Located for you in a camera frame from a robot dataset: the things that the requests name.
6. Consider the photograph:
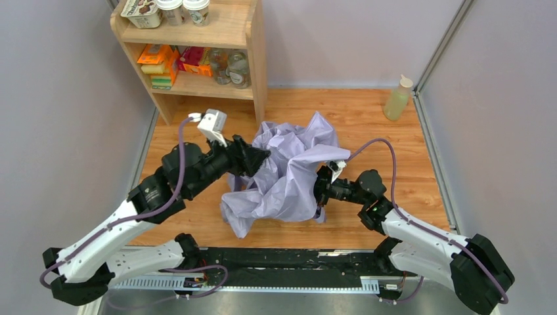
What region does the wooden shelf unit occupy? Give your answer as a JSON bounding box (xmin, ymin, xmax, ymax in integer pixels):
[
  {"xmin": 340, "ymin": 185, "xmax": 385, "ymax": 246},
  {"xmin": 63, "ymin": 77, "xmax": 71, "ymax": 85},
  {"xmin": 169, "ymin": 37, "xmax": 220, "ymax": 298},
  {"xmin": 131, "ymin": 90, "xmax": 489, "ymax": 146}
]
[{"xmin": 110, "ymin": 1, "xmax": 268, "ymax": 124}]

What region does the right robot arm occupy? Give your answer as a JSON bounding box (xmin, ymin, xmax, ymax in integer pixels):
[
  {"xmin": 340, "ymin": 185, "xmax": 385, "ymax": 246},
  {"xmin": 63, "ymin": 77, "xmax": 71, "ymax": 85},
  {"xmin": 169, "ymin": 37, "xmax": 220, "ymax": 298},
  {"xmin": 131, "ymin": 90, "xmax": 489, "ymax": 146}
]
[{"xmin": 313, "ymin": 166, "xmax": 516, "ymax": 314}]

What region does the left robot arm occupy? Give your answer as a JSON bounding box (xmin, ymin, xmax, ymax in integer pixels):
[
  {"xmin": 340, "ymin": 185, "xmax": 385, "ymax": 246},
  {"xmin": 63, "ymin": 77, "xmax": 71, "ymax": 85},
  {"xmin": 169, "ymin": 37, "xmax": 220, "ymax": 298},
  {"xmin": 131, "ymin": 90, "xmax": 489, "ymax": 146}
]
[{"xmin": 43, "ymin": 135, "xmax": 271, "ymax": 306}]

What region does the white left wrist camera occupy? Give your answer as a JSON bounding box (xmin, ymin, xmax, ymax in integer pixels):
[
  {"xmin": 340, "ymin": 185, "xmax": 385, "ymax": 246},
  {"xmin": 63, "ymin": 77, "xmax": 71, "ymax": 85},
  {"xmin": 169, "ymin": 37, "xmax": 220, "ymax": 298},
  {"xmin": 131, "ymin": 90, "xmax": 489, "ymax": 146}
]
[{"xmin": 188, "ymin": 109, "xmax": 228, "ymax": 147}]

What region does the white yogurt cup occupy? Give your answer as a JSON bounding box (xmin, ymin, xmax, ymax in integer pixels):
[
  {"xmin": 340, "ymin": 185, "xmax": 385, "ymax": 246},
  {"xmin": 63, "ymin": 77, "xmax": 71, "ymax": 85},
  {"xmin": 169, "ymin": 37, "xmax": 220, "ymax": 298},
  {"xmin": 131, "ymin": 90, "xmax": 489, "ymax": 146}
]
[{"xmin": 156, "ymin": 0, "xmax": 185, "ymax": 26}]

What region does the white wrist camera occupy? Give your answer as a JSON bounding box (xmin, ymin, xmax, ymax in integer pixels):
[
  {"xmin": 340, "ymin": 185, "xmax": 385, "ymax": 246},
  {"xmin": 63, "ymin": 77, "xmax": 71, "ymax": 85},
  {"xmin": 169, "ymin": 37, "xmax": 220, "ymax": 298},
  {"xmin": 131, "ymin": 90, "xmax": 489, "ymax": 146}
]
[
  {"xmin": 327, "ymin": 160, "xmax": 346, "ymax": 183},
  {"xmin": 188, "ymin": 109, "xmax": 228, "ymax": 147}
]

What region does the white lidded cup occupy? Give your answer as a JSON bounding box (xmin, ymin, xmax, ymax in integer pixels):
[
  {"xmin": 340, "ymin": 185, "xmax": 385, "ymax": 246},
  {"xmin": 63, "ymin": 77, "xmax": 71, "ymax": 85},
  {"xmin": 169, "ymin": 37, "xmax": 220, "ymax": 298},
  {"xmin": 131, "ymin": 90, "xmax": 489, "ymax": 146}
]
[{"xmin": 183, "ymin": 0, "xmax": 210, "ymax": 26}]

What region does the clear glass jar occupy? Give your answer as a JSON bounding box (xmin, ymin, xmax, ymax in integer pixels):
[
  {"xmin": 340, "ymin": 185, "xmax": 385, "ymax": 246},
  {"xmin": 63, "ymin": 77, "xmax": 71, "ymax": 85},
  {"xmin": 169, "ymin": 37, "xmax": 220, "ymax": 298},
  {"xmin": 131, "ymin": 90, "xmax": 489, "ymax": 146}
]
[{"xmin": 209, "ymin": 47, "xmax": 231, "ymax": 85}]

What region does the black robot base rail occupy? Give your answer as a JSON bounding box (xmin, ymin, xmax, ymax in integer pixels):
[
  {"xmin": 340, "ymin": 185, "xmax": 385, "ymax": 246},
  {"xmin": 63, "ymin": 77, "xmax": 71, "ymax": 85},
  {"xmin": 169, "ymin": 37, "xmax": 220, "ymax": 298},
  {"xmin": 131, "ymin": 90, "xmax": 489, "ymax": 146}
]
[{"xmin": 183, "ymin": 247, "xmax": 405, "ymax": 288}]

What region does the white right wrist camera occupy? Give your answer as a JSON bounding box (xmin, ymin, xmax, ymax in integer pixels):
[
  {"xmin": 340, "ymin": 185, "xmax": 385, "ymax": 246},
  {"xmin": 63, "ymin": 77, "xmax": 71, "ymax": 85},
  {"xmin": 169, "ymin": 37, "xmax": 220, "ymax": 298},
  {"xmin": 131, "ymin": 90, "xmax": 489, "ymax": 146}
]
[{"xmin": 327, "ymin": 160, "xmax": 346, "ymax": 183}]

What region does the chocolate yogurt tub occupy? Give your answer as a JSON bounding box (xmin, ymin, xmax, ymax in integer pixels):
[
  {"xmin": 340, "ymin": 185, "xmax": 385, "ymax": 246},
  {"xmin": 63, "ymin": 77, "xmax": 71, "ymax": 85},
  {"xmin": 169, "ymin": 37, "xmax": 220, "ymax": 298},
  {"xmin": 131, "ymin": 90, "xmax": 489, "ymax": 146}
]
[{"xmin": 120, "ymin": 0, "xmax": 162, "ymax": 29}]

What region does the lavender folding umbrella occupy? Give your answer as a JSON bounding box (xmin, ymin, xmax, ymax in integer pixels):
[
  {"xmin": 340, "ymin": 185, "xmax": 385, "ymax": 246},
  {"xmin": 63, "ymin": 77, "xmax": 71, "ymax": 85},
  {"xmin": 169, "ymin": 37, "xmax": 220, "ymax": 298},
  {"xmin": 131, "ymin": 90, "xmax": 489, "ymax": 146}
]
[{"xmin": 220, "ymin": 112, "xmax": 351, "ymax": 239}]

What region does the labelled glass jar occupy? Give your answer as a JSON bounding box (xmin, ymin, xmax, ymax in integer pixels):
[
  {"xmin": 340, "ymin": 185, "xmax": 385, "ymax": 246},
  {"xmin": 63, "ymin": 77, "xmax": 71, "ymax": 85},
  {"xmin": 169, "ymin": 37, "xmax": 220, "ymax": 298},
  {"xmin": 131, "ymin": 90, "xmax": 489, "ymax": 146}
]
[{"xmin": 227, "ymin": 49, "xmax": 250, "ymax": 89}]

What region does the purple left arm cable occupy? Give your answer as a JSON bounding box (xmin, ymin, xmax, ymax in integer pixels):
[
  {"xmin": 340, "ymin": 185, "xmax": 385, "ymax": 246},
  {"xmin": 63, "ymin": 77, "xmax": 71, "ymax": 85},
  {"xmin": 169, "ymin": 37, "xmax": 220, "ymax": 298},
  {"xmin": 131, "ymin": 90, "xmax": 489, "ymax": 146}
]
[{"xmin": 39, "ymin": 116, "xmax": 194, "ymax": 289}]

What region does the green liquid squeeze bottle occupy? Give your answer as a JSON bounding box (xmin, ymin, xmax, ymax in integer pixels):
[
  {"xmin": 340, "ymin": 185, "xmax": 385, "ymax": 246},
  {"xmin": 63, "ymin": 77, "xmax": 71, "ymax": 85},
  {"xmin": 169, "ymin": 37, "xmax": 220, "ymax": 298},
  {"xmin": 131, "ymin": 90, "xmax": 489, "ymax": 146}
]
[{"xmin": 383, "ymin": 74, "xmax": 414, "ymax": 121}]

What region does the orange snack box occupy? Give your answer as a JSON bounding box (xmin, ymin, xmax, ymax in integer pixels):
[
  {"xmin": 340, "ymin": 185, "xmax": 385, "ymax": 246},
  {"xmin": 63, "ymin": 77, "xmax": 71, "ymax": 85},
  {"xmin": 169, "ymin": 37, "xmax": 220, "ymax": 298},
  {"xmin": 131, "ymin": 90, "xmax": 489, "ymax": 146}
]
[{"xmin": 137, "ymin": 44, "xmax": 173, "ymax": 64}]

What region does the yellow green sponge stack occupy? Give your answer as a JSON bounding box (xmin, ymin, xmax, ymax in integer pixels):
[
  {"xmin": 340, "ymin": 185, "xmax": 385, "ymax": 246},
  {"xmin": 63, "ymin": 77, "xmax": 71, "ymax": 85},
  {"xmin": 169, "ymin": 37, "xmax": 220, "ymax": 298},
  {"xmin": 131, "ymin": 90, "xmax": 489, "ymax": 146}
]
[{"xmin": 141, "ymin": 62, "xmax": 178, "ymax": 90}]

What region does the red snack package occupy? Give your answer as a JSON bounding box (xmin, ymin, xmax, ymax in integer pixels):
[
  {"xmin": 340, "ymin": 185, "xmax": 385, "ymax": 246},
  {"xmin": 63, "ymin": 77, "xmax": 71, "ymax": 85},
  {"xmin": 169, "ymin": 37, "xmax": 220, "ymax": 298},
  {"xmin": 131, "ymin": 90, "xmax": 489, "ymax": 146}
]
[{"xmin": 177, "ymin": 46, "xmax": 212, "ymax": 77}]

